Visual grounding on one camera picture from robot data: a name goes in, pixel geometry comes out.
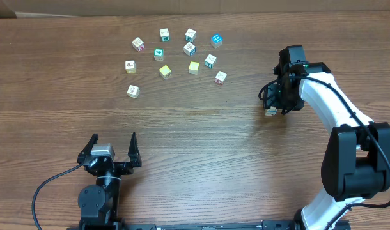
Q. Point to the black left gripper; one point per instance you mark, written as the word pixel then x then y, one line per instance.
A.
pixel 126 167

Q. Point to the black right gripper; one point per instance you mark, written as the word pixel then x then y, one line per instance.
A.
pixel 272 99

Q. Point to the wooden block green side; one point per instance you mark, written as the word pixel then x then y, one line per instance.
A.
pixel 164 35
pixel 271 111

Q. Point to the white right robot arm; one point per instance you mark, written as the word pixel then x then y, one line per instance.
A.
pixel 355 171

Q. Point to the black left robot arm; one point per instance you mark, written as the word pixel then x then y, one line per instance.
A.
pixel 99 202

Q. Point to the wooden block red side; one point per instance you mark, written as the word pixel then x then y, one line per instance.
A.
pixel 220 77

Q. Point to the wooden block orange side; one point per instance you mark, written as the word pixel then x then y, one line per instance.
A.
pixel 133 91

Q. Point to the wooden block teal front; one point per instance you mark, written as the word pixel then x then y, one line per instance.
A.
pixel 210 61

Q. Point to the blue top wooden block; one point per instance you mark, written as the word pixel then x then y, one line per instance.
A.
pixel 216 41

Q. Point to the wooden block blue side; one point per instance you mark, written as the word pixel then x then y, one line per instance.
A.
pixel 189 48

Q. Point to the wooden block green four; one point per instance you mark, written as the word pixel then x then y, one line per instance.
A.
pixel 159 54

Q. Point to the wooden block teal side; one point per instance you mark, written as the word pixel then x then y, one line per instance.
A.
pixel 190 35

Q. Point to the wooden block red top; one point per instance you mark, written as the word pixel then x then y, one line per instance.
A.
pixel 138 44

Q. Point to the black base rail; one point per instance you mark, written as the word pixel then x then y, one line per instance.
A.
pixel 211 226

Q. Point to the cardboard wall panel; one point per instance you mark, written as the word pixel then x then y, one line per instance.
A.
pixel 77 8

